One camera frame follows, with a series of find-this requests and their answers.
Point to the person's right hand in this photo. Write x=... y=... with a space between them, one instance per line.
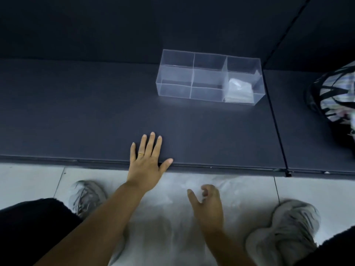
x=210 y=210

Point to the person's left hand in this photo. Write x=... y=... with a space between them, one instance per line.
x=144 y=171

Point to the pile of plastic bags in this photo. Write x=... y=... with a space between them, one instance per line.
x=166 y=218

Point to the clear three-compartment plastic box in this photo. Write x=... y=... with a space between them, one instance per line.
x=174 y=77

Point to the person's right forearm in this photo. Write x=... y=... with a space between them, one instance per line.
x=227 y=249

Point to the person's left forearm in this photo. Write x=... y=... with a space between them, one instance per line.
x=94 y=232

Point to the person's left grey shoe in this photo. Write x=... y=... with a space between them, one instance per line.
x=87 y=198

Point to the person's grey shoe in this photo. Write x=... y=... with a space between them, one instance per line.
x=87 y=198
x=285 y=235

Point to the person's right grey shoe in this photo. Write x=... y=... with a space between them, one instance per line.
x=285 y=235

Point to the black trousers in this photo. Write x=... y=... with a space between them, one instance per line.
x=33 y=232

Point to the black white striped tote bag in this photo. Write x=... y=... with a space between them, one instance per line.
x=332 y=94

